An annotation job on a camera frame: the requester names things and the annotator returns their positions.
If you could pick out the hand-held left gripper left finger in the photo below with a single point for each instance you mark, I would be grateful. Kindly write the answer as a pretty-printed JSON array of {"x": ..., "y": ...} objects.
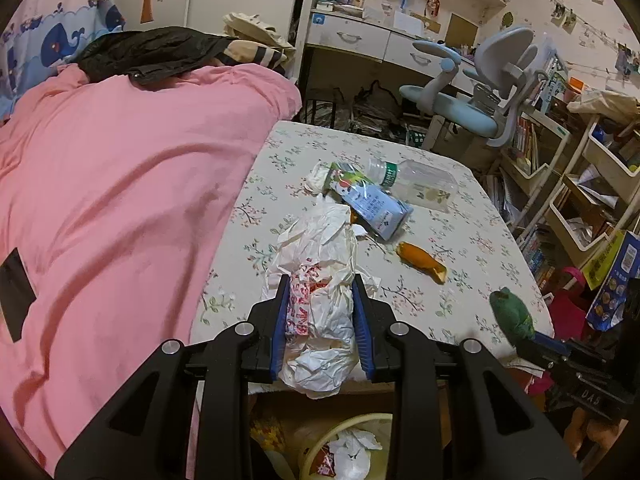
[{"x": 280, "y": 330}]

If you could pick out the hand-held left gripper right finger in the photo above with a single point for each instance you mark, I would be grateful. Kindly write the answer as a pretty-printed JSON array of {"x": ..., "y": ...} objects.
[{"x": 362, "y": 340}]

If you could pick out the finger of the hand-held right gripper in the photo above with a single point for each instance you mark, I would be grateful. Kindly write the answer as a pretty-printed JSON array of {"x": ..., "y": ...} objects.
[{"x": 547, "y": 347}]

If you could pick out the red and white plastic bag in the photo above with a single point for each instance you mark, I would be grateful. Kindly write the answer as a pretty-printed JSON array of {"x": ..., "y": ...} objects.
[{"x": 325, "y": 310}]

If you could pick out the green wrapper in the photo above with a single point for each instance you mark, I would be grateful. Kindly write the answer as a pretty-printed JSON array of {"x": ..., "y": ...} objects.
[{"x": 510, "y": 312}]

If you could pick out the cream round trash bin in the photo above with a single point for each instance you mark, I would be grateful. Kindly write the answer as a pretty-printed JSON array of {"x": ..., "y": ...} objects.
[{"x": 325, "y": 432}]

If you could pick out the clear plastic bottle green label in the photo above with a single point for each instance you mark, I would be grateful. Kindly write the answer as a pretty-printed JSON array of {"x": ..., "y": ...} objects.
[{"x": 390, "y": 175}]

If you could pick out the person's right hand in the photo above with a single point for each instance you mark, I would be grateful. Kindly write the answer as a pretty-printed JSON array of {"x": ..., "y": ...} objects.
[{"x": 590, "y": 435}]

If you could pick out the pink tote bag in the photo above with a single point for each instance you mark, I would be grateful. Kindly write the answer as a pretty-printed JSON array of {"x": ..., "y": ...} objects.
[{"x": 567, "y": 300}]

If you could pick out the row of colourful books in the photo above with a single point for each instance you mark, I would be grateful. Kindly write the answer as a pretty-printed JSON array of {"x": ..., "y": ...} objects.
[{"x": 537, "y": 260}]

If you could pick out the blue printed cardboard box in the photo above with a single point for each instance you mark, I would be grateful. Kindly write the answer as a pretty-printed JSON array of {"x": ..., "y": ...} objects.
[{"x": 615, "y": 280}]

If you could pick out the orange peel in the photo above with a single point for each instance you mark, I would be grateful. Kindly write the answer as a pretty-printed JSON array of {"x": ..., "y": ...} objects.
[{"x": 420, "y": 260}]

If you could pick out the crumpled white tissue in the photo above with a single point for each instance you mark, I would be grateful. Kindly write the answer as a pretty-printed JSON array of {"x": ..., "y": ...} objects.
[
  {"x": 317, "y": 180},
  {"x": 355, "y": 455}
]

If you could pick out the white tiered book rack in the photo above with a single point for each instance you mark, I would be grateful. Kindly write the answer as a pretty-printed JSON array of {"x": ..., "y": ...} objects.
[
  {"x": 575, "y": 235},
  {"x": 520, "y": 172}
]

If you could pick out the blue and white drink carton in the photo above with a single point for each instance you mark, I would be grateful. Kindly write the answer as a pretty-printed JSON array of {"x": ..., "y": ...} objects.
[{"x": 380, "y": 210}]

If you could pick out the floral tablecloth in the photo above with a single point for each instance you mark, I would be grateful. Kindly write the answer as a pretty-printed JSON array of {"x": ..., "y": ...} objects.
[{"x": 450, "y": 240}]

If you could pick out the stack of paper magazines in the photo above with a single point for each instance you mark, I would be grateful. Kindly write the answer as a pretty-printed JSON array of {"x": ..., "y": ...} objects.
[{"x": 500, "y": 200}]

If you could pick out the green and white snack packet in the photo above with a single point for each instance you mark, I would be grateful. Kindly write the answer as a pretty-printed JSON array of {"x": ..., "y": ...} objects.
[{"x": 345, "y": 180}]

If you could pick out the pink blanket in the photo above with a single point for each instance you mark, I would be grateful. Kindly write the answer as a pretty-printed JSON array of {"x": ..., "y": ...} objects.
[{"x": 125, "y": 210}]

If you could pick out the row of red spine books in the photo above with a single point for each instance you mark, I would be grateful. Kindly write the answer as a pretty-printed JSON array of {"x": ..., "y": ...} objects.
[{"x": 527, "y": 142}]

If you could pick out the green plastic basket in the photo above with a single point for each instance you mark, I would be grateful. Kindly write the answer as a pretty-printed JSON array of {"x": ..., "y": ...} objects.
[{"x": 416, "y": 136}]

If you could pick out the blue and grey desk chair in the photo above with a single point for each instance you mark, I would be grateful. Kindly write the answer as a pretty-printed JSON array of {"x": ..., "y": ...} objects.
[{"x": 450, "y": 105}]

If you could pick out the cream cloth bag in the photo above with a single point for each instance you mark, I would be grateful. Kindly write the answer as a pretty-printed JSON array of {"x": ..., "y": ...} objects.
[{"x": 605, "y": 102}]

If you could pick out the row of tall picture books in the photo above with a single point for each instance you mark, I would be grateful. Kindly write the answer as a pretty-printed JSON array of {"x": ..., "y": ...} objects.
[{"x": 552, "y": 85}]

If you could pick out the beige black striped cloth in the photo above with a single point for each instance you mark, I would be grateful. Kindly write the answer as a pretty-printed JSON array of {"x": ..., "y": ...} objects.
[{"x": 260, "y": 52}]

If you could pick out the white desk with drawers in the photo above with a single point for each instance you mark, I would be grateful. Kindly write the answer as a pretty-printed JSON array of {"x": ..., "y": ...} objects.
[{"x": 350, "y": 37}]

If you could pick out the black jacket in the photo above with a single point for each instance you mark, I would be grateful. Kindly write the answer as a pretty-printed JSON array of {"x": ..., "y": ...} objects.
[{"x": 150, "y": 52}]

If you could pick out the beige canvas backpack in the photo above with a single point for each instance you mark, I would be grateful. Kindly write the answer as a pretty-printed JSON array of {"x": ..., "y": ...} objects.
[{"x": 250, "y": 25}]

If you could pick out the brown cork board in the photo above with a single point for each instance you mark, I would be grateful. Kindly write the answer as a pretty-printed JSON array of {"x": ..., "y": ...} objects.
[{"x": 462, "y": 30}]

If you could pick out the red dress doll figurine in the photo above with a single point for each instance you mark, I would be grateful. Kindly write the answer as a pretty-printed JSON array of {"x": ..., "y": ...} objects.
[{"x": 432, "y": 2}]

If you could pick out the whale print bedsheet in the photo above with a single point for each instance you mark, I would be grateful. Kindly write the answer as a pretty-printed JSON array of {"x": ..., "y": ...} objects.
[{"x": 55, "y": 40}]

